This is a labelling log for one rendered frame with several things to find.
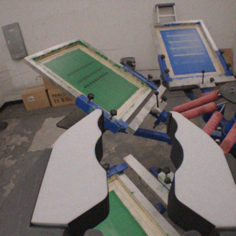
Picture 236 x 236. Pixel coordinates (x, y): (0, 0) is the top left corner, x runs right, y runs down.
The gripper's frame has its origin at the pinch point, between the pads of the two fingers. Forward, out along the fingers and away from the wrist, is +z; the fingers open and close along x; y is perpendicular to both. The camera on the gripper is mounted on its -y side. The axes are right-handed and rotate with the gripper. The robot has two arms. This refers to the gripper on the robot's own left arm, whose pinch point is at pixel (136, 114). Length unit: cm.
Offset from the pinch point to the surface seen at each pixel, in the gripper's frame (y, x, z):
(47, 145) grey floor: 186, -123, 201
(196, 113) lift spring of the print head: 44, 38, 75
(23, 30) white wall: 27, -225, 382
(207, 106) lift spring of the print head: 39, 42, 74
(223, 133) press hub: 55, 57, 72
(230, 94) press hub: 30, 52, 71
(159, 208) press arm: 74, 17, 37
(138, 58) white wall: 99, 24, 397
